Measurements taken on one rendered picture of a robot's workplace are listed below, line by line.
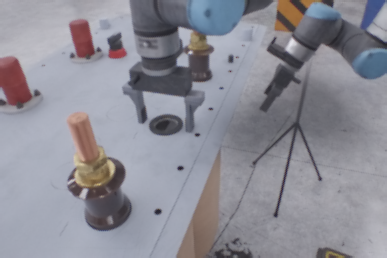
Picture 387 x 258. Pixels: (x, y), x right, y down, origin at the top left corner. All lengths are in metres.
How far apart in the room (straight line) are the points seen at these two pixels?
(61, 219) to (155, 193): 0.17
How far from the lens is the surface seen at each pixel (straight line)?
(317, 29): 0.94
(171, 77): 0.62
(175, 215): 0.54
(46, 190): 0.65
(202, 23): 0.47
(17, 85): 0.92
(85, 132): 0.43
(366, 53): 0.86
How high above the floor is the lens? 1.79
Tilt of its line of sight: 37 degrees down
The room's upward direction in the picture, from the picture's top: 2 degrees counter-clockwise
